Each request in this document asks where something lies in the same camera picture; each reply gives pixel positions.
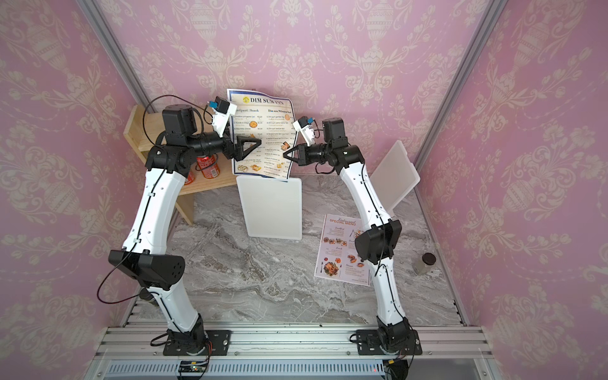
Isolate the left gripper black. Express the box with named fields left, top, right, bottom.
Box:
left=186, top=121, right=261, bottom=162

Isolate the blue-bordered dim sum menu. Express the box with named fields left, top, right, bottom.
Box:
left=226, top=89, right=297, bottom=180

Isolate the white acrylic menu rack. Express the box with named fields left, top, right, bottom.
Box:
left=237, top=175, right=302, bottom=241

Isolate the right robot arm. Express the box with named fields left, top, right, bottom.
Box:
left=283, top=117, right=422, bottom=356

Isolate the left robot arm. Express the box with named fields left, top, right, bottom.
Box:
left=109, top=98, right=261, bottom=356

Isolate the red soda can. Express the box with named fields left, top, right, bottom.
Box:
left=196, top=155, right=220, bottom=179

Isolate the red cola can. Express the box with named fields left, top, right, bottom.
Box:
left=185, top=170, right=195, bottom=185

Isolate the wooden shelf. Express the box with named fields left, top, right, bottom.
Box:
left=123, top=104, right=238, bottom=226

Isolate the pink special menu sheet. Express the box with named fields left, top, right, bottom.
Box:
left=314, top=214, right=371, bottom=286

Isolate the small jar with black lid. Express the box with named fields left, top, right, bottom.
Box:
left=413, top=253, right=437, bottom=276

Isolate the small circuit board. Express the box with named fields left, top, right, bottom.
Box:
left=178, top=361, right=209, bottom=374

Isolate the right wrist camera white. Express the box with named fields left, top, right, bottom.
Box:
left=293, top=117, right=315, bottom=147

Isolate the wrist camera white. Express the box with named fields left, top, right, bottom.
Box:
left=293, top=117, right=315, bottom=147
left=209, top=97, right=238, bottom=137

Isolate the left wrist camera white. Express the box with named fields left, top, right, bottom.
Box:
left=209, top=97, right=238, bottom=137

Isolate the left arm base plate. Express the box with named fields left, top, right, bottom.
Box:
left=163, top=329, right=232, bottom=356

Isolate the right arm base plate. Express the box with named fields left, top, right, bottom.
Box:
left=349, top=329, right=423, bottom=356

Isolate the aluminium rail frame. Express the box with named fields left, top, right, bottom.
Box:
left=85, top=321, right=500, bottom=379

